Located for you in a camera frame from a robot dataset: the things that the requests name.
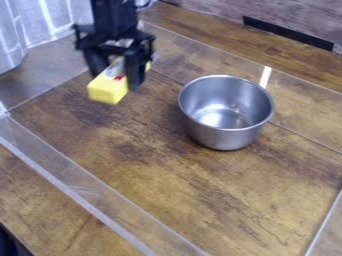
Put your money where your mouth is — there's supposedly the yellow butter block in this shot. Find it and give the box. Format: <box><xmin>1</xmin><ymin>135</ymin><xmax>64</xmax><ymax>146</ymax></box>
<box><xmin>85</xmin><ymin>55</ymin><xmax>152</xmax><ymax>106</ymax></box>

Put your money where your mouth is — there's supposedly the silver metal pot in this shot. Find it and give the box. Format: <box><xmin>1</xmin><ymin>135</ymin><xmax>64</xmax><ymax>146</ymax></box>
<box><xmin>177</xmin><ymin>75</ymin><xmax>275</xmax><ymax>151</ymax></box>

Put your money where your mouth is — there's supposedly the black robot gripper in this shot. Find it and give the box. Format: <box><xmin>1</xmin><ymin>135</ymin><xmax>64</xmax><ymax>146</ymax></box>
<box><xmin>73</xmin><ymin>0</ymin><xmax>155</xmax><ymax>90</ymax></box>

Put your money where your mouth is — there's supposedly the clear acrylic barrier wall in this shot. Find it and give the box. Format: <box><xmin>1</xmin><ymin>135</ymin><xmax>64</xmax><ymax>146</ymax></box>
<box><xmin>0</xmin><ymin>30</ymin><xmax>342</xmax><ymax>256</ymax></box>

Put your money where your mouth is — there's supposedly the black strip on table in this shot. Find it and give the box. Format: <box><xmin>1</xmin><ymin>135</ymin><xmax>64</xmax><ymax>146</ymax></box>
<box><xmin>243</xmin><ymin>16</ymin><xmax>334</xmax><ymax>52</ymax></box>

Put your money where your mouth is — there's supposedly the white patterned curtain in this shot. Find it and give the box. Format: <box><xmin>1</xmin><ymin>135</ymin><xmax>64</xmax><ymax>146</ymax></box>
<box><xmin>0</xmin><ymin>0</ymin><xmax>93</xmax><ymax>74</ymax></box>

